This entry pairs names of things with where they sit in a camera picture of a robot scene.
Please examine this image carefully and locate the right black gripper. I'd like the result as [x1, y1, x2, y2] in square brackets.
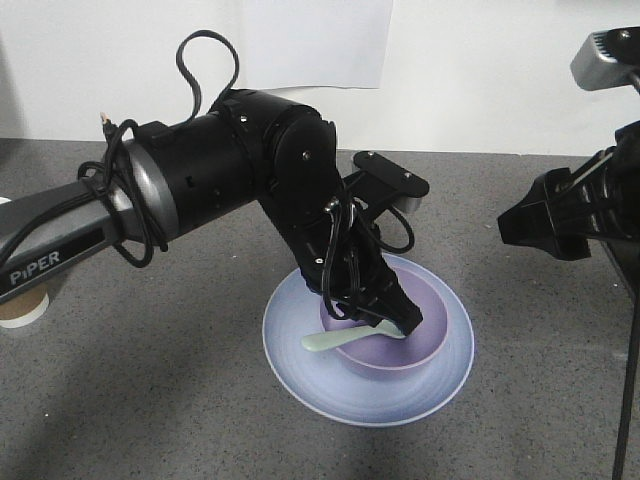
[498, 122, 639, 260]

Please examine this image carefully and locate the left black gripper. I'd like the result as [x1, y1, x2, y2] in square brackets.
[294, 199, 422, 336]

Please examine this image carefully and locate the purple plastic bowl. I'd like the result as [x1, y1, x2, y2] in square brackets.
[319, 266, 449, 382]

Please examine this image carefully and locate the mint green plastic spoon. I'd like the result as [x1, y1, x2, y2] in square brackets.
[301, 320, 405, 352]

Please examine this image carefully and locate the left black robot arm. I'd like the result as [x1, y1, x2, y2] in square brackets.
[1, 90, 429, 334]

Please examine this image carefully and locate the light blue plate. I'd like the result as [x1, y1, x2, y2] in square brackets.
[262, 255, 475, 427]

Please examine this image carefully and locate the brown paper cup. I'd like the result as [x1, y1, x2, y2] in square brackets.
[0, 196, 50, 329]

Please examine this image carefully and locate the white paper sheet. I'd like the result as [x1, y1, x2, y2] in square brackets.
[240, 0, 393, 90]

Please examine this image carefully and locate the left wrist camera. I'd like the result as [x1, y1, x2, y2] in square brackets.
[345, 151, 430, 215]

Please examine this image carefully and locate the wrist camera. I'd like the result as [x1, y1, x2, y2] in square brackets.
[570, 26, 639, 91]
[345, 151, 430, 215]

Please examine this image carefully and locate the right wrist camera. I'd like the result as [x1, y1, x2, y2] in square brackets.
[570, 26, 639, 91]

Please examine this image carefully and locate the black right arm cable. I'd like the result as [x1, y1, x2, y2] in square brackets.
[610, 299, 640, 480]

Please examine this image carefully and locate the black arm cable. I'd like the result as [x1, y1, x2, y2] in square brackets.
[610, 299, 640, 480]
[77, 29, 241, 269]

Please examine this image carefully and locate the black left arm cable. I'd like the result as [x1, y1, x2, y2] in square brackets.
[77, 29, 241, 269]

